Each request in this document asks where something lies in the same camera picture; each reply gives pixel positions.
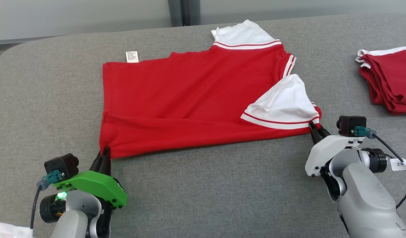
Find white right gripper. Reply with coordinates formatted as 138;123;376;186
305;121;365;177

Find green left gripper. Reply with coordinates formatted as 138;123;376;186
53;146;127;209

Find red white basketball shorts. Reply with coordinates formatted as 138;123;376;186
356;46;406;115

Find red white jersey shirt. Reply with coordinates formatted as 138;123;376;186
99;20;322;159

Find white crinkled plastic bag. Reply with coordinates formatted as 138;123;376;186
0;221;34;238

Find black cable with teal plug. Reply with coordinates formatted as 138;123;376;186
354;126;406;209
30;170;63;230

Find white cable label tag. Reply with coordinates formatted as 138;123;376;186
390;158;406;173

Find grey metal frame post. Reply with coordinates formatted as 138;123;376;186
168;0;201;27

